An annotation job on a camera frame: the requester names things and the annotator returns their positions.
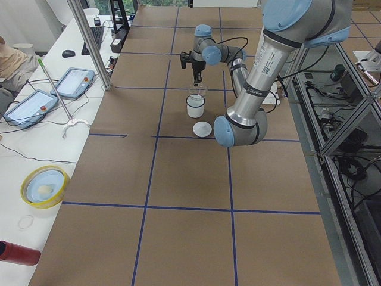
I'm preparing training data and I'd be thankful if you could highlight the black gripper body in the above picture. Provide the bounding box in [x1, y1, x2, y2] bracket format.
[192, 60, 205, 78]

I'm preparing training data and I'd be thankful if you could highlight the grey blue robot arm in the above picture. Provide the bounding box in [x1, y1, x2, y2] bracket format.
[180, 1, 353, 147]

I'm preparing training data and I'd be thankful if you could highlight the white enamel mug blue rim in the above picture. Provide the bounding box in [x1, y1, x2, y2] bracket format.
[186, 94, 205, 118]

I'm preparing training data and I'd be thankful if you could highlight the white ceramic lid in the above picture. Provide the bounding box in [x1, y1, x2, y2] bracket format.
[192, 122, 212, 138]

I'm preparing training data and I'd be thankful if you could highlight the black keyboard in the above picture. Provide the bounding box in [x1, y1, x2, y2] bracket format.
[81, 26, 105, 56]

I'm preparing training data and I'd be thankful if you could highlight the far teach pendant tablet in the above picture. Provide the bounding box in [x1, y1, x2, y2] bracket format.
[55, 67, 95, 100]

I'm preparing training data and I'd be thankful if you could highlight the teach pendant tablet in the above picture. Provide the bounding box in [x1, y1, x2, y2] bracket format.
[4, 89, 58, 128]
[55, 67, 95, 100]

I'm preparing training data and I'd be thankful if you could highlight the black computer mouse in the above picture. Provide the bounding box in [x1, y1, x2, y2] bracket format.
[61, 49, 76, 58]

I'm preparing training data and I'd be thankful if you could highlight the near teach pendant tablet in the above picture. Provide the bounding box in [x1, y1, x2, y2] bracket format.
[4, 89, 58, 128]

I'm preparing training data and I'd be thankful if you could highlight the yellow tape roll with dish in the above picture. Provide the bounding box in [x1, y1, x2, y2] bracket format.
[20, 165, 70, 209]

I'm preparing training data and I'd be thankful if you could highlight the red bottle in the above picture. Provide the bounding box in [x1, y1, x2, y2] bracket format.
[1, 241, 41, 266]

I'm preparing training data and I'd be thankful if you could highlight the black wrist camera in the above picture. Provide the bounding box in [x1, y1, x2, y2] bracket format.
[180, 51, 193, 69]

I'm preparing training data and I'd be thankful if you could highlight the aluminium frame post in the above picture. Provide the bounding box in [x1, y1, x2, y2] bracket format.
[67, 0, 111, 91]

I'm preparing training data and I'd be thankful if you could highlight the grabber stick with green handle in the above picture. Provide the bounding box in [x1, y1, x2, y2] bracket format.
[37, 58, 90, 139]

